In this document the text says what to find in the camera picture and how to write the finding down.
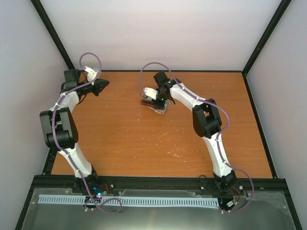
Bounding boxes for flag newsprint glasses case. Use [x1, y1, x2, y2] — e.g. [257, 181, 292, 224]
[140, 97, 170, 114]

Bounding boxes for brown tinted sunglasses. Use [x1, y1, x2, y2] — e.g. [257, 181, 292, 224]
[140, 99, 166, 114]

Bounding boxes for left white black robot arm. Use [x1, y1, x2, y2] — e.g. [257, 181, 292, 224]
[39, 67, 109, 193]

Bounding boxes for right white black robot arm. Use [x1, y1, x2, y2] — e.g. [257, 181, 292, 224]
[143, 72, 236, 194]

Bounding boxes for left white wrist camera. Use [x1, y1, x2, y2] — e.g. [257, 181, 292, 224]
[84, 66, 101, 85]

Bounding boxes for black frame post left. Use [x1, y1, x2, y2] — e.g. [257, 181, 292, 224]
[30, 0, 75, 69]

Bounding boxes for black frame post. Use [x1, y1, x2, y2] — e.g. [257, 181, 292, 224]
[242, 0, 292, 77]
[30, 0, 75, 69]

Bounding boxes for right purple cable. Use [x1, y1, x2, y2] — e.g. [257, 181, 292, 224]
[139, 62, 255, 214]

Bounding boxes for black aluminium front rail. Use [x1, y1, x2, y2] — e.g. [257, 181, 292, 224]
[33, 174, 287, 192]

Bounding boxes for light blue slotted cable duct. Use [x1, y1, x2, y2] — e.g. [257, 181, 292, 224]
[38, 195, 219, 208]

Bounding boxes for black frame post right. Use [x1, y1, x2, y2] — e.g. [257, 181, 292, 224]
[242, 0, 292, 77]

